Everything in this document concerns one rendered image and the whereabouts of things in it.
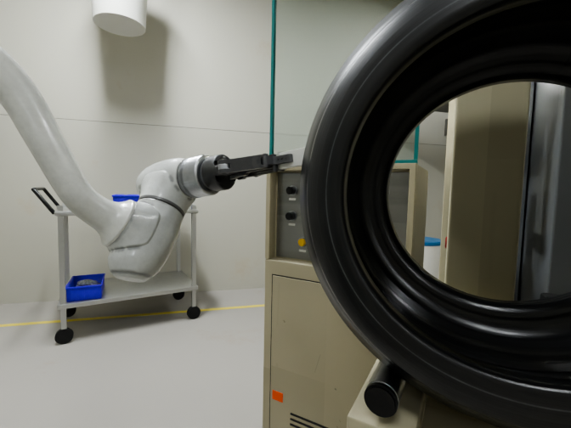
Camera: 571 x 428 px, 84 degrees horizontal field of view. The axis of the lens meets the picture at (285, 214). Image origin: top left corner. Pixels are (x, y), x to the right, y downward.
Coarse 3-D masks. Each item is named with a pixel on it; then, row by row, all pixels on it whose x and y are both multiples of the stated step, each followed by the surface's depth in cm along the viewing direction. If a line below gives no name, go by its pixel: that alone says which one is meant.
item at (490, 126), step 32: (480, 96) 66; (512, 96) 63; (480, 128) 66; (512, 128) 64; (480, 160) 67; (512, 160) 64; (480, 192) 67; (512, 192) 64; (448, 224) 71; (480, 224) 67; (512, 224) 65; (448, 256) 71; (480, 256) 68; (512, 256) 65; (480, 288) 68; (512, 288) 65
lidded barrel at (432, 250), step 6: (426, 240) 352; (432, 240) 353; (438, 240) 354; (426, 246) 340; (432, 246) 340; (438, 246) 344; (426, 252) 341; (432, 252) 341; (438, 252) 345; (426, 258) 342; (432, 258) 343; (438, 258) 347; (426, 264) 343; (432, 264) 344; (438, 264) 349; (426, 270) 344; (432, 270) 345; (438, 270) 352
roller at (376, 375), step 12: (384, 372) 45; (372, 384) 43; (384, 384) 43; (396, 384) 44; (372, 396) 43; (384, 396) 42; (396, 396) 42; (372, 408) 43; (384, 408) 42; (396, 408) 42
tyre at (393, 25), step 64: (448, 0) 35; (512, 0) 33; (384, 64) 39; (448, 64) 58; (512, 64) 55; (320, 128) 44; (384, 128) 65; (320, 192) 44; (384, 192) 67; (320, 256) 45; (384, 256) 67; (384, 320) 40; (448, 320) 61; (512, 320) 57; (448, 384) 37; (512, 384) 34
